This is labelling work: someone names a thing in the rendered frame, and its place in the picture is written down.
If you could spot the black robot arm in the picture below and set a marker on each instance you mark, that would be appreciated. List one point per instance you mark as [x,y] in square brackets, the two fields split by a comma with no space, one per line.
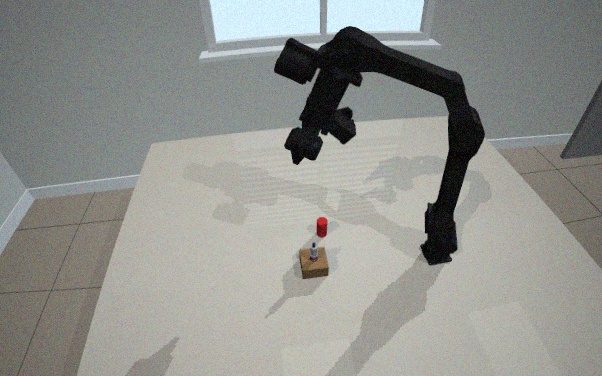
[352,51]

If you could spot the tan wooden block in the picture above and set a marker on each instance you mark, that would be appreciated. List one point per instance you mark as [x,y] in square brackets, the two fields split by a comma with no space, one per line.
[313,269]

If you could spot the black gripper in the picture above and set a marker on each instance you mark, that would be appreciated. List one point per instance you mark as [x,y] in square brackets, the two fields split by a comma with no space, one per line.
[305,142]

